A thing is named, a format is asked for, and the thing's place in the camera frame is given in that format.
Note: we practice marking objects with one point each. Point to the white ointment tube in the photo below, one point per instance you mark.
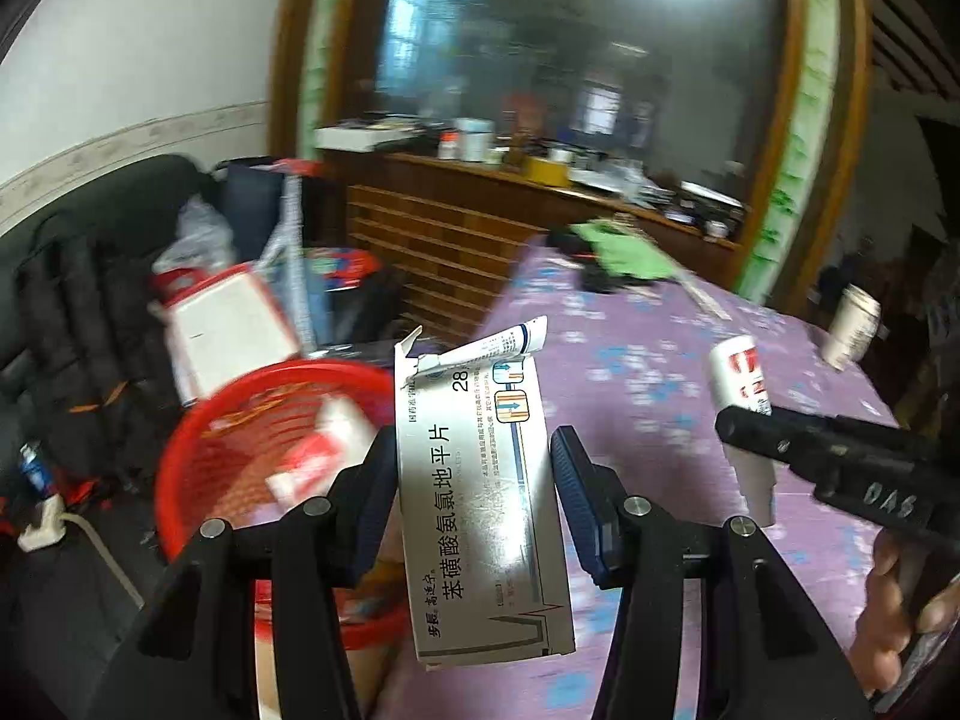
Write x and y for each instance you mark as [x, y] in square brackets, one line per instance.
[495, 345]

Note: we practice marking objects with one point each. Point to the white power strip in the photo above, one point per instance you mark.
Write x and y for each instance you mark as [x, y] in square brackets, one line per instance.
[41, 532]

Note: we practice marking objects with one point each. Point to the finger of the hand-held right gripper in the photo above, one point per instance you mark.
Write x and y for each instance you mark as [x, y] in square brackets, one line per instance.
[780, 439]

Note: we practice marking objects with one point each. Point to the navy blue bag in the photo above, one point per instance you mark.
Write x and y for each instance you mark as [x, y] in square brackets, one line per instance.
[251, 202]

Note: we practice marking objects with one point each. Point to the white grey medicine box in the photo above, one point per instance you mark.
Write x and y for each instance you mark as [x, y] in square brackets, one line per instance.
[480, 525]

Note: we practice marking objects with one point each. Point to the person's right hand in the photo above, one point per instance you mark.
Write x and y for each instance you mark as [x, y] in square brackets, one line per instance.
[877, 630]

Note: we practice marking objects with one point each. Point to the bundle of thin silver sticks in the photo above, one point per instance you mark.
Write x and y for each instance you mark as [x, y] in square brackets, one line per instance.
[705, 300]

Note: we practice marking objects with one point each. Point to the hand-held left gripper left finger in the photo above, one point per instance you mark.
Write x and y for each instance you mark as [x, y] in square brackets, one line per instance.
[371, 517]

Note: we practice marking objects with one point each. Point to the white packet red print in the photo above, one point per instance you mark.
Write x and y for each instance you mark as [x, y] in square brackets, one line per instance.
[341, 424]

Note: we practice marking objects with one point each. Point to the wood framed glass partition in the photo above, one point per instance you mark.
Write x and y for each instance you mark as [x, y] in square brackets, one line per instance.
[525, 37]

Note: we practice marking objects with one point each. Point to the red plastic basket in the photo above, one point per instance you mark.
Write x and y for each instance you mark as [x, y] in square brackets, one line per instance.
[225, 405]

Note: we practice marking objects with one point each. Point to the wooden counter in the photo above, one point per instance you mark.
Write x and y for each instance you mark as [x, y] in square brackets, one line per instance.
[450, 255]

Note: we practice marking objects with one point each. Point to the black pouch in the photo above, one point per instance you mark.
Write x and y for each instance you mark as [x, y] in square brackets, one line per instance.
[600, 281]

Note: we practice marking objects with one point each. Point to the red blue bag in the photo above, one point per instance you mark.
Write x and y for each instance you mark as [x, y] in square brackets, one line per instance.
[345, 266]

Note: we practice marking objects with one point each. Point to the white spray bottle red label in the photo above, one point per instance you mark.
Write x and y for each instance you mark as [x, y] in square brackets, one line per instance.
[739, 382]

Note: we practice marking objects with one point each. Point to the black leather sofa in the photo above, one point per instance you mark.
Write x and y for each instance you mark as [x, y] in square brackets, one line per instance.
[45, 262]

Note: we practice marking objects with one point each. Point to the red white torn carton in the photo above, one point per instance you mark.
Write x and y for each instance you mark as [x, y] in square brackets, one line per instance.
[307, 469]

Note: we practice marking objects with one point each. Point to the white box red rim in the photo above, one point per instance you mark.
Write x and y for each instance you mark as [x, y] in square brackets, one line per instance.
[225, 330]

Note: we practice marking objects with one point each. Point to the clear plastic bag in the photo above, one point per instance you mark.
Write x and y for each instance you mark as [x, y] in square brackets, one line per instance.
[199, 232]

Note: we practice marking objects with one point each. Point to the black backpack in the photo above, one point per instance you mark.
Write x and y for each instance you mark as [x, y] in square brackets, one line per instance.
[90, 330]

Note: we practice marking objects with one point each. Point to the white flat box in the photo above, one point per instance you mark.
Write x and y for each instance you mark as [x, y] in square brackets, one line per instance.
[352, 136]

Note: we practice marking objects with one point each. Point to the green cloth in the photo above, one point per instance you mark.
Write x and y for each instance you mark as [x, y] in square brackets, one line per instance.
[622, 247]

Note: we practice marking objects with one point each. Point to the white cartoon print cup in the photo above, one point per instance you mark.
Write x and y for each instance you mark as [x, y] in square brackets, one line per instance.
[851, 330]

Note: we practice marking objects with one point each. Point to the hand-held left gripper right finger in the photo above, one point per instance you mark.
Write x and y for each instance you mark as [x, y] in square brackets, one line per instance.
[585, 510]

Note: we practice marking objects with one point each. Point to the bamboo painted pillar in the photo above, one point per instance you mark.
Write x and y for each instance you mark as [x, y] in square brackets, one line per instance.
[780, 217]

